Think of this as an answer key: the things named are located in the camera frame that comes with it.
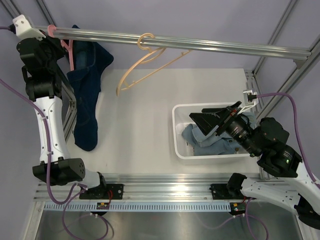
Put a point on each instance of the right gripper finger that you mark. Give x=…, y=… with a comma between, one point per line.
x=223, y=110
x=206, y=122

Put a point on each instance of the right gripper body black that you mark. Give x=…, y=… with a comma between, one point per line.
x=236, y=128

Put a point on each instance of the dark blue denim skirt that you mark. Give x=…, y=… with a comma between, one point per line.
x=90, y=60

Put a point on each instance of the pink plastic hanger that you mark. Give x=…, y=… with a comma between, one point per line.
x=68, y=46

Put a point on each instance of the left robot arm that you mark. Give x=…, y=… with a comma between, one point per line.
x=43, y=78

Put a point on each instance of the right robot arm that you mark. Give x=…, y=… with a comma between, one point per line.
x=268, y=142

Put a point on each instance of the white plastic basket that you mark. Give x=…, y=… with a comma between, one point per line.
x=180, y=119

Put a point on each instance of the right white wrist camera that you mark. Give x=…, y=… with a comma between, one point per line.
x=250, y=100

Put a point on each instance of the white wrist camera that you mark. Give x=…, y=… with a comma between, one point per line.
x=250, y=100
x=24, y=28

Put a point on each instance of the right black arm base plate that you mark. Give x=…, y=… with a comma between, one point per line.
x=219, y=191

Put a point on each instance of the white slotted cable duct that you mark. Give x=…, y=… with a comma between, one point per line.
x=77, y=206

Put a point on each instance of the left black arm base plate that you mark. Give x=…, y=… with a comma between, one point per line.
x=111, y=190

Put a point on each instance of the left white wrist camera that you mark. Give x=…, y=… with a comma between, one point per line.
x=24, y=28

